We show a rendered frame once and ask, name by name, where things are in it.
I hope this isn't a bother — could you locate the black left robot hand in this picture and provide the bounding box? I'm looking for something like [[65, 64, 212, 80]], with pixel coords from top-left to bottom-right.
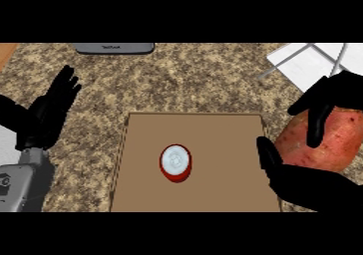
[[0, 64, 85, 152]]

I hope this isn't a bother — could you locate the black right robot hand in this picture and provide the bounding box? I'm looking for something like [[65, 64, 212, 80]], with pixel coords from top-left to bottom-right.
[[255, 70, 363, 213]]

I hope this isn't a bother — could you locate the reddish sweet potato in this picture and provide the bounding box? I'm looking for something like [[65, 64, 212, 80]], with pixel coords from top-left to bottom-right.
[[273, 107, 363, 173]]

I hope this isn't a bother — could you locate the brown flat tray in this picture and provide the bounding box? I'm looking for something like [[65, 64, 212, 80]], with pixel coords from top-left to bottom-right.
[[110, 112, 283, 213]]

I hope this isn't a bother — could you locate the white flat object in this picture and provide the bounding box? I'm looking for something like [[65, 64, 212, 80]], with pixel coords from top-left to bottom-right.
[[0, 112, 23, 168]]

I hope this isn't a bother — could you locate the brown wooden panel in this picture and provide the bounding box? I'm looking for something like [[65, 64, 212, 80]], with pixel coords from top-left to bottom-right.
[[0, 43, 20, 82]]

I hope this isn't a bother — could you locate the dark grey flat appliance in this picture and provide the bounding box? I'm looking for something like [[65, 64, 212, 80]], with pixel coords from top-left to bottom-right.
[[73, 43, 158, 56]]

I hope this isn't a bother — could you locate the red can with pale end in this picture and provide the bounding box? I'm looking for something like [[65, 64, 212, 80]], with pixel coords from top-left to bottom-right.
[[159, 143, 193, 183]]

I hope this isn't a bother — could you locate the white tiered wire shelf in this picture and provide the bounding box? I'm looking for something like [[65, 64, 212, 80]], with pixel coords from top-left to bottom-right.
[[257, 43, 363, 94]]

